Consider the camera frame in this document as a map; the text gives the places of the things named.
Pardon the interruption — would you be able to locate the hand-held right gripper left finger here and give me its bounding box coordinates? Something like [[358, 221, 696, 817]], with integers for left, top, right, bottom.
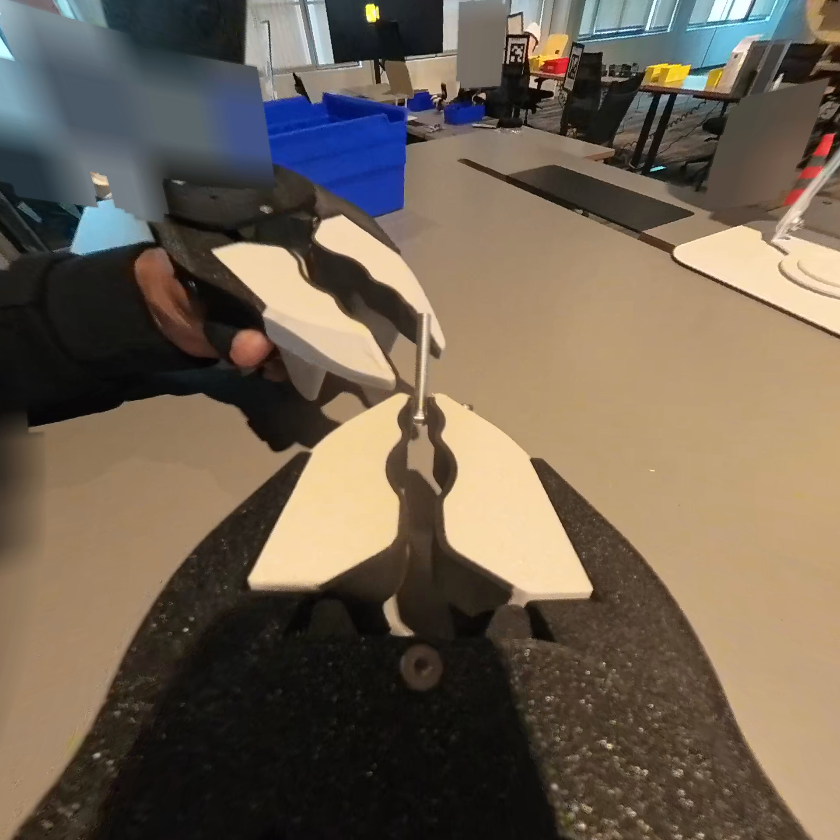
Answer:
[[248, 392, 413, 608]]

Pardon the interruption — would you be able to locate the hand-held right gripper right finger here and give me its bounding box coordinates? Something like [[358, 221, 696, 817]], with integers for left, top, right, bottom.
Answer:
[[425, 392, 595, 608]]

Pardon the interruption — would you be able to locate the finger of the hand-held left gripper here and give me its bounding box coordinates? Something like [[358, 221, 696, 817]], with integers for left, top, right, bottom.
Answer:
[[211, 243, 399, 403], [308, 215, 447, 361]]

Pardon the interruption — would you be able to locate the metal bolt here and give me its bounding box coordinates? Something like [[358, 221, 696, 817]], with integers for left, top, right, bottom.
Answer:
[[411, 312, 433, 429]]

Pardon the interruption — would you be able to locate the person's left hand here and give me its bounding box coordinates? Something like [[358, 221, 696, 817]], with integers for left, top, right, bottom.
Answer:
[[46, 246, 290, 395]]

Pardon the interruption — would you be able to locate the blue plastic tote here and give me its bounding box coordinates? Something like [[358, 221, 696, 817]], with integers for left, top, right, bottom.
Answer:
[[264, 92, 409, 219]]

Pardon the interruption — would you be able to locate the black office chair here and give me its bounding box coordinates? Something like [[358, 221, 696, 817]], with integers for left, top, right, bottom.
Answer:
[[502, 62, 553, 129], [561, 52, 647, 147]]

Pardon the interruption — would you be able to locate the black TV monitor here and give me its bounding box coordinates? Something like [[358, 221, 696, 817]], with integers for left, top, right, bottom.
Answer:
[[326, 0, 445, 64]]

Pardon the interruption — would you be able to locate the black table mat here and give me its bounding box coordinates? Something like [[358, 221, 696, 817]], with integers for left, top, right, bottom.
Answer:
[[508, 164, 695, 232]]

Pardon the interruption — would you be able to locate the white base board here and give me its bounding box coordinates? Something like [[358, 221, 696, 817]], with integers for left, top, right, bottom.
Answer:
[[672, 220, 840, 337]]

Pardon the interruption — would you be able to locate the wooden top office desk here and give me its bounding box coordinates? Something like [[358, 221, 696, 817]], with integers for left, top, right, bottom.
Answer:
[[640, 80, 746, 173]]

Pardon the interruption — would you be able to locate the round clear disc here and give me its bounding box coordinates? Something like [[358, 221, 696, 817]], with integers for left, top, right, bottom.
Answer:
[[780, 236, 840, 298]]

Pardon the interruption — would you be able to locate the clear acrylic stand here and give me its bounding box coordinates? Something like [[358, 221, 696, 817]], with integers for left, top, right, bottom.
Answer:
[[773, 128, 840, 242]]

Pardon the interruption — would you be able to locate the white box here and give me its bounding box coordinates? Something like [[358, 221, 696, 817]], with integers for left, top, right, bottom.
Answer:
[[725, 36, 770, 88]]

